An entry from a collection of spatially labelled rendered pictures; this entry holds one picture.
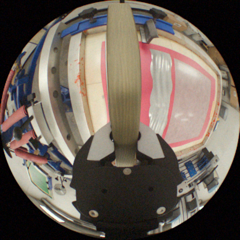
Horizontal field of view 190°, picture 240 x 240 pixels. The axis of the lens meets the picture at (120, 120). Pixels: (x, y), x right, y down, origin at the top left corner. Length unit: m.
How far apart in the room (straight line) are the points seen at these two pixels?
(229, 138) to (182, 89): 3.61
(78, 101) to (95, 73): 0.09
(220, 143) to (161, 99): 3.80
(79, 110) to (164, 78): 0.25
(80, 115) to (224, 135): 3.92
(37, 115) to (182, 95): 0.45
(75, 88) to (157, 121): 0.26
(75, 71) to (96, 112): 0.14
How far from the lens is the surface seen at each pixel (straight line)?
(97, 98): 0.23
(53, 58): 0.25
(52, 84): 0.23
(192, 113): 0.38
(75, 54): 0.23
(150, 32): 0.21
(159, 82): 0.24
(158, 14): 0.24
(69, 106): 0.34
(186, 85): 0.31
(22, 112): 0.42
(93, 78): 0.23
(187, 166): 0.83
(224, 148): 3.92
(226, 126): 3.78
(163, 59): 0.25
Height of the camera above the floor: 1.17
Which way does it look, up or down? 63 degrees down
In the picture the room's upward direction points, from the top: 177 degrees counter-clockwise
